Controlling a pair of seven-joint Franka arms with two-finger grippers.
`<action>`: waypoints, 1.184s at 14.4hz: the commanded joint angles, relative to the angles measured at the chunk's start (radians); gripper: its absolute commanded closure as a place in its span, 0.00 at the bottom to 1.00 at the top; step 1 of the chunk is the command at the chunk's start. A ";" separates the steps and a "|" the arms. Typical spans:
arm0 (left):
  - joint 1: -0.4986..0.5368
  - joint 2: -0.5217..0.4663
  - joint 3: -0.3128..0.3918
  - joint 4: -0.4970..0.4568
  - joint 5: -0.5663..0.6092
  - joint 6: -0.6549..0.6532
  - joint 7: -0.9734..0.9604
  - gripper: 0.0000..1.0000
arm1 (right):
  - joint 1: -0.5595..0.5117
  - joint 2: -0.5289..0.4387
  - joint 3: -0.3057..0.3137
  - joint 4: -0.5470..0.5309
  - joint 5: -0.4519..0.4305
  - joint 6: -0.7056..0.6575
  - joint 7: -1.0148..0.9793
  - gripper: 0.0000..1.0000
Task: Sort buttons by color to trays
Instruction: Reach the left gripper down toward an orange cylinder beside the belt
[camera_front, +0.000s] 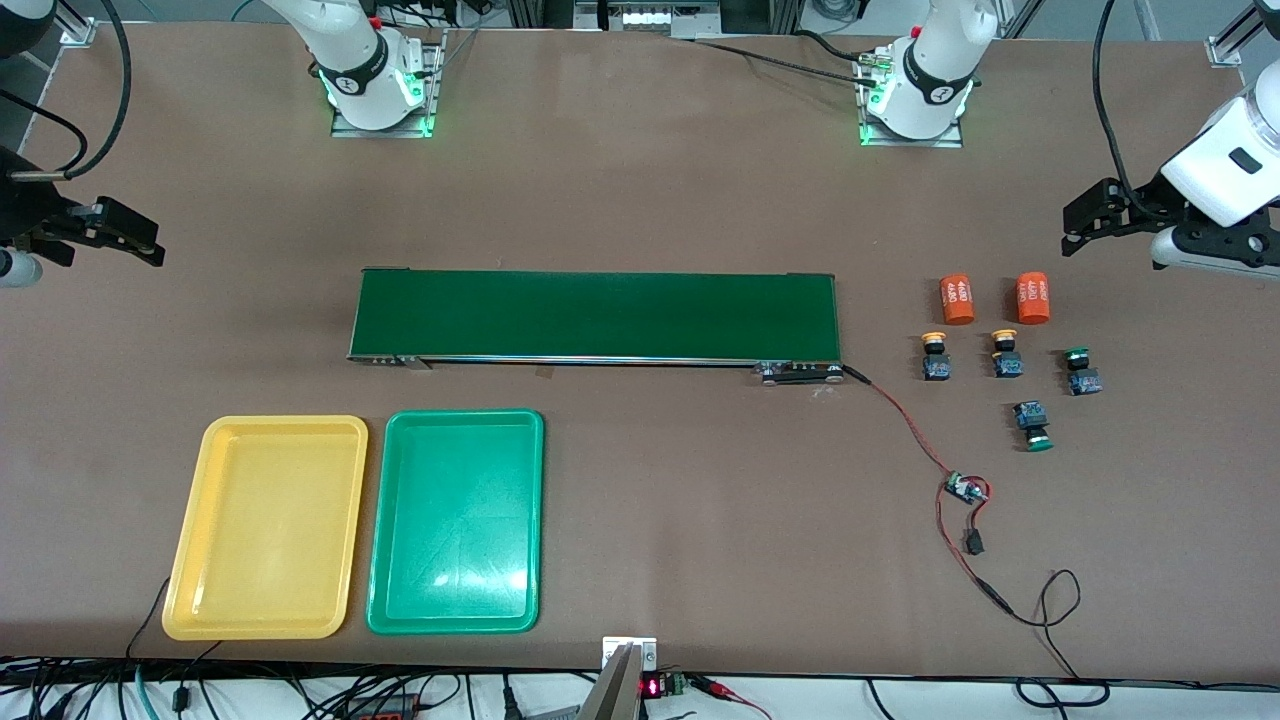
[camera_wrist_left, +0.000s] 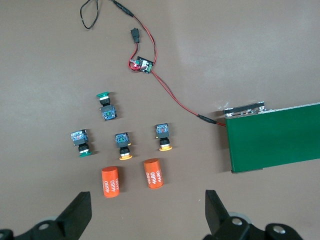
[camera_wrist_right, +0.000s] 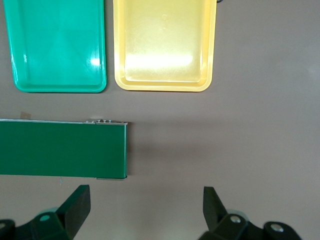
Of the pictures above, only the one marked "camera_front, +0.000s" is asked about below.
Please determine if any green mushroom push button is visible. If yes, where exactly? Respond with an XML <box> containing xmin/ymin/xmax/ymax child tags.
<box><xmin>1012</xmin><ymin>400</ymin><xmax>1054</xmax><ymax>453</ymax></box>
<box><xmin>1063</xmin><ymin>346</ymin><xmax>1103</xmax><ymax>396</ymax></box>

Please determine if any yellow plastic tray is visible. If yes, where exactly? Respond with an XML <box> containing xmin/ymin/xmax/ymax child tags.
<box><xmin>162</xmin><ymin>415</ymin><xmax>369</xmax><ymax>641</ymax></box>

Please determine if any black cable on table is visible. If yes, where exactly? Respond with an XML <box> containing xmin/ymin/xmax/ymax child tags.
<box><xmin>690</xmin><ymin>30</ymin><xmax>883</xmax><ymax>89</ymax></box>

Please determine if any red black motor wire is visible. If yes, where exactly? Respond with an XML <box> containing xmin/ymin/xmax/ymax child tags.
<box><xmin>840</xmin><ymin>365</ymin><xmax>956</xmax><ymax>483</ymax></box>

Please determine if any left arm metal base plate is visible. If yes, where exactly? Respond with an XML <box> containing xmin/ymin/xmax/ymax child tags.
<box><xmin>858</xmin><ymin>45</ymin><xmax>966</xmax><ymax>149</ymax></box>

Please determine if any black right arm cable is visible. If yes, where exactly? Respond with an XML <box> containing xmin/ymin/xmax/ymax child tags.
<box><xmin>0</xmin><ymin>0</ymin><xmax>133</xmax><ymax>181</ymax></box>

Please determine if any red black power lead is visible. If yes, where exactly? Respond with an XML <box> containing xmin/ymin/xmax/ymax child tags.
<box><xmin>935</xmin><ymin>488</ymin><xmax>1111</xmax><ymax>709</ymax></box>

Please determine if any thin black cable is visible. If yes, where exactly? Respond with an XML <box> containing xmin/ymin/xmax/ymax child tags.
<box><xmin>125</xmin><ymin>578</ymin><xmax>173</xmax><ymax>663</ymax></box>

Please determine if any green plastic tray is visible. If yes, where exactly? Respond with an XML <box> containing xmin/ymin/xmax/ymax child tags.
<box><xmin>366</xmin><ymin>409</ymin><xmax>546</xmax><ymax>635</ymax></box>

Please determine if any grey metal box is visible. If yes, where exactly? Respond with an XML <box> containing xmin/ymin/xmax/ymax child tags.
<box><xmin>573</xmin><ymin>0</ymin><xmax>723</xmax><ymax>36</ymax></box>

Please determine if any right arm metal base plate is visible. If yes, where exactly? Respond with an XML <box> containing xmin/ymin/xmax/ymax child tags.
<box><xmin>330</xmin><ymin>30</ymin><xmax>446</xmax><ymax>139</ymax></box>

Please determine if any aluminium frame profile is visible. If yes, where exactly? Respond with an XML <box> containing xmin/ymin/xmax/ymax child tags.
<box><xmin>45</xmin><ymin>0</ymin><xmax>98</xmax><ymax>47</ymax></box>
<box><xmin>1205</xmin><ymin>0</ymin><xmax>1280</xmax><ymax>69</ymax></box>

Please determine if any grey metal camera mount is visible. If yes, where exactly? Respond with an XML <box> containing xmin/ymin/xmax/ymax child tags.
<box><xmin>580</xmin><ymin>636</ymin><xmax>658</xmax><ymax>720</ymax></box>

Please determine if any orange power strip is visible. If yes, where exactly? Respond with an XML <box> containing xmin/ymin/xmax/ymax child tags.
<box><xmin>340</xmin><ymin>695</ymin><xmax>423</xmax><ymax>720</ymax></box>

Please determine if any green conveyor belt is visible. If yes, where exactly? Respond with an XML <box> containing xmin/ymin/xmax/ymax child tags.
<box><xmin>347</xmin><ymin>267</ymin><xmax>846</xmax><ymax>386</ymax></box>

